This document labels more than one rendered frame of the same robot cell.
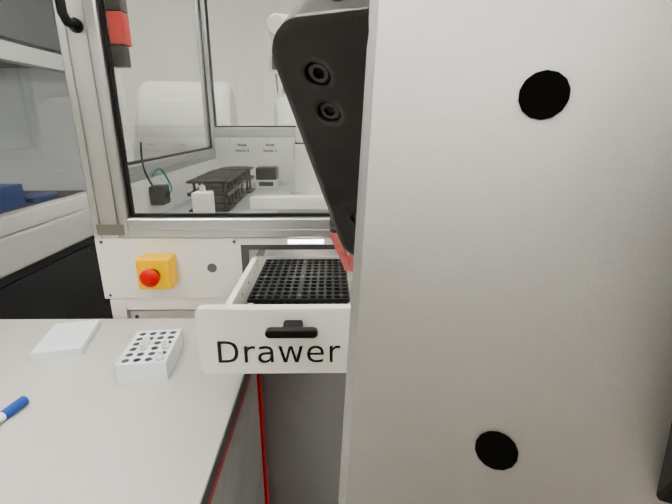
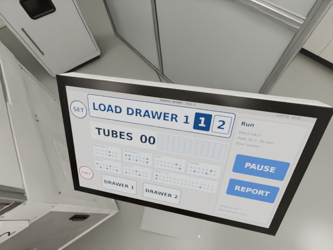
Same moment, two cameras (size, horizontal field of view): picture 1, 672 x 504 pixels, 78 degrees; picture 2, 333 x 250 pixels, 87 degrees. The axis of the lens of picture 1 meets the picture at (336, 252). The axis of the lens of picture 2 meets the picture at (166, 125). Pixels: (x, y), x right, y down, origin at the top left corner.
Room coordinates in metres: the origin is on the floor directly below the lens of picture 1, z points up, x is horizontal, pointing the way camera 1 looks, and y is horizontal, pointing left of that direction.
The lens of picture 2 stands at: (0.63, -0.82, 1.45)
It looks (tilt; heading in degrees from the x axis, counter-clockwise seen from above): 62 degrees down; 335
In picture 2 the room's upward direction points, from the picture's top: 8 degrees counter-clockwise
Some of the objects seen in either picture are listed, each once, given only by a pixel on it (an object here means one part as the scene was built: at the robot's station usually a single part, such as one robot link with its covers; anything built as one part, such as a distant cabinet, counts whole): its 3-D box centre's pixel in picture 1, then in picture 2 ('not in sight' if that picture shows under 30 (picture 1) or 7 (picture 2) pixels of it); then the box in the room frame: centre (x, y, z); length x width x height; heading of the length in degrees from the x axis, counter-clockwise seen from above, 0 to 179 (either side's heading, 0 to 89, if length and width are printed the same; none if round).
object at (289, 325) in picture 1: (292, 328); not in sight; (0.54, 0.06, 0.91); 0.07 x 0.04 x 0.01; 91
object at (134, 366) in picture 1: (152, 354); not in sight; (0.68, 0.34, 0.78); 0.12 x 0.08 x 0.04; 7
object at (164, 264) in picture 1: (156, 271); not in sight; (0.86, 0.40, 0.88); 0.07 x 0.05 x 0.07; 91
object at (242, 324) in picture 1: (294, 339); not in sight; (0.56, 0.06, 0.87); 0.29 x 0.02 x 0.11; 91
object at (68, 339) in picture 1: (68, 338); not in sight; (0.76, 0.55, 0.77); 0.13 x 0.09 x 0.02; 14
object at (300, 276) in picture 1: (303, 291); not in sight; (0.76, 0.07, 0.87); 0.22 x 0.18 x 0.06; 1
